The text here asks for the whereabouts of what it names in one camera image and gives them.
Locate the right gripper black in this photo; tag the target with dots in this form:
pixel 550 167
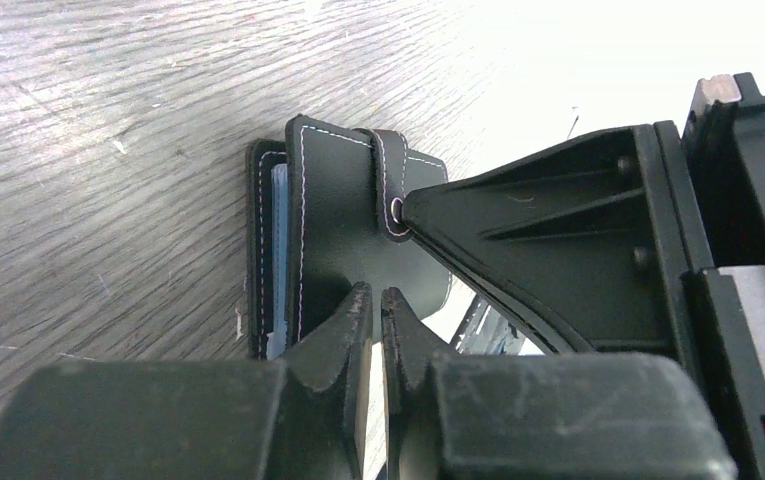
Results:
pixel 580 246

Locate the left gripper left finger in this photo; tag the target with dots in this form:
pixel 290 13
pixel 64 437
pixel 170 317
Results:
pixel 322 417

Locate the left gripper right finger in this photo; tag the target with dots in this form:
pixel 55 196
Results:
pixel 421 407

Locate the black leather card holder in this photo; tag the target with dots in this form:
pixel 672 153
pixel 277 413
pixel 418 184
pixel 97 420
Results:
pixel 323 216

